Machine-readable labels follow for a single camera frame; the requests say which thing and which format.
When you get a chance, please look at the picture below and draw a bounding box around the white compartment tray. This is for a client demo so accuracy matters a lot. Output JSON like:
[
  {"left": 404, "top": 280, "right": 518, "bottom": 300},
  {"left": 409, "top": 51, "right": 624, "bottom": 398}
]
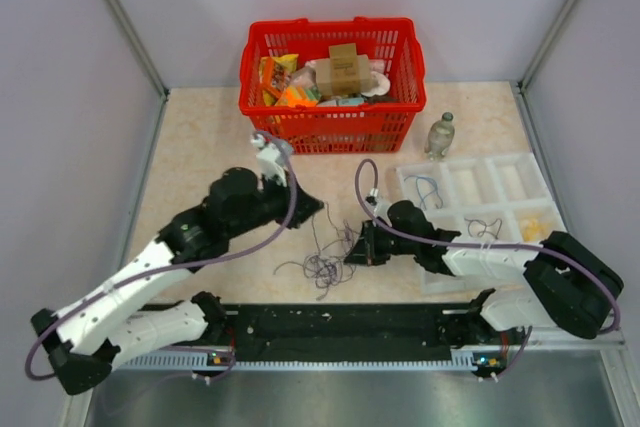
[{"left": 394, "top": 151, "right": 577, "bottom": 296}]

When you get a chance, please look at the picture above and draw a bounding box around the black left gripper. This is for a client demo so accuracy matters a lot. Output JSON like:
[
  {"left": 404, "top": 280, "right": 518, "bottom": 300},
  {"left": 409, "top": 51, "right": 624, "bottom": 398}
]
[{"left": 227, "top": 168, "right": 324, "bottom": 239}]

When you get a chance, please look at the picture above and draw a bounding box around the blue thin wire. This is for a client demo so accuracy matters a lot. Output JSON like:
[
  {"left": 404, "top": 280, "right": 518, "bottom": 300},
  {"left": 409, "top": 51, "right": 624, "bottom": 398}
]
[{"left": 402, "top": 174, "right": 446, "bottom": 212}]

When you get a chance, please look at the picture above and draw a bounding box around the brown cardboard box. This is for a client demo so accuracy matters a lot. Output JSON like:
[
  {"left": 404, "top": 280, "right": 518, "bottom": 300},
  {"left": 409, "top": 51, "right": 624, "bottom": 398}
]
[{"left": 314, "top": 43, "right": 371, "bottom": 97}]

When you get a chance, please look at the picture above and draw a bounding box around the pink white plush item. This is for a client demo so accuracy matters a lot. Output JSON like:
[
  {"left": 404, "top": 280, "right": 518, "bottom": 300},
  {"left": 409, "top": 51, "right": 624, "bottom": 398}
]
[{"left": 362, "top": 59, "right": 391, "bottom": 97}]

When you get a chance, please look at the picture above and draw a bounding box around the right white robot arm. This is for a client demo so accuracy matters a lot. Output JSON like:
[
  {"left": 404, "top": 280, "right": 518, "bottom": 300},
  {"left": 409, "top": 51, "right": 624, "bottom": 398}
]
[{"left": 346, "top": 194, "right": 624, "bottom": 343}]

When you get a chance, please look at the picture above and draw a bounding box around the orange snack packet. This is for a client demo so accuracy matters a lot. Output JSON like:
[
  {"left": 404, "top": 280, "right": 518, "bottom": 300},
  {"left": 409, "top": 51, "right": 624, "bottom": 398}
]
[{"left": 258, "top": 54, "right": 298, "bottom": 106}]

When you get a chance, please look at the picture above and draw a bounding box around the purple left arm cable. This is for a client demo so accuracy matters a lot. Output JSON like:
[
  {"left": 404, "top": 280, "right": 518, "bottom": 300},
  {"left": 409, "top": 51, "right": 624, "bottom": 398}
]
[{"left": 24, "top": 130, "right": 299, "bottom": 381}]

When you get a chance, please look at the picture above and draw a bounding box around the red plastic shopping basket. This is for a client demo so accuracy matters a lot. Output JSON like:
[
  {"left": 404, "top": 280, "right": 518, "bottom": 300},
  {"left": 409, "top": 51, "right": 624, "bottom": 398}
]
[{"left": 238, "top": 17, "right": 427, "bottom": 154}]

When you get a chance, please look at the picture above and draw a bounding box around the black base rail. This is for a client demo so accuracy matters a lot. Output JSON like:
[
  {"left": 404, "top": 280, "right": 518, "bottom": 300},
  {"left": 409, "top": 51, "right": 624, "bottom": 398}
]
[{"left": 169, "top": 289, "right": 531, "bottom": 363}]

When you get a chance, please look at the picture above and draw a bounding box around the white slotted cable duct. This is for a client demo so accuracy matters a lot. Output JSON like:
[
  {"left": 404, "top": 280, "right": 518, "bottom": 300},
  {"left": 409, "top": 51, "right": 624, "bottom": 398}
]
[{"left": 118, "top": 350, "right": 504, "bottom": 373}]

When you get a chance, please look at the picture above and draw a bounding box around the orange sponge pack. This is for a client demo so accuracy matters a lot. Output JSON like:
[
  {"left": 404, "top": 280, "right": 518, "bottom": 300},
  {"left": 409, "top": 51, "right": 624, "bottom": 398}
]
[{"left": 275, "top": 85, "right": 321, "bottom": 107}]

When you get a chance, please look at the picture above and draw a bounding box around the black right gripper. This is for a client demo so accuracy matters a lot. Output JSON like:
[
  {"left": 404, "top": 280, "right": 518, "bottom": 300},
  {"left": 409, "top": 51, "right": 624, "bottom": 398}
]
[{"left": 344, "top": 220, "right": 419, "bottom": 266}]

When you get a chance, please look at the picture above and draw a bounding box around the clear plastic bottle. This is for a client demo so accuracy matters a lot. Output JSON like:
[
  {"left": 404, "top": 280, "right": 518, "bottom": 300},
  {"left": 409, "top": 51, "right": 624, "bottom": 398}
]
[{"left": 425, "top": 112, "right": 455, "bottom": 160}]

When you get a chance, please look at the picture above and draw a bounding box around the dark purple wire in tray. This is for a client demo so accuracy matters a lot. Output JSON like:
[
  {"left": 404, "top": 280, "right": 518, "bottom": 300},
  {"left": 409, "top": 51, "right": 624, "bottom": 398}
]
[{"left": 463, "top": 216, "right": 504, "bottom": 241}]

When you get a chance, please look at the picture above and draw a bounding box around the yellow thin wire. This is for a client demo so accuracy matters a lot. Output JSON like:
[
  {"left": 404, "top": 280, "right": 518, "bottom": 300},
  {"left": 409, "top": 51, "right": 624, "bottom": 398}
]
[{"left": 519, "top": 216, "right": 551, "bottom": 243}]

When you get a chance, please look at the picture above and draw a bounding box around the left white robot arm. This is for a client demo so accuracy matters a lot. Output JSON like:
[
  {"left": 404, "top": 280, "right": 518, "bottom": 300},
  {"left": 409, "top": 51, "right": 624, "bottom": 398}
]
[{"left": 31, "top": 131, "right": 324, "bottom": 396}]

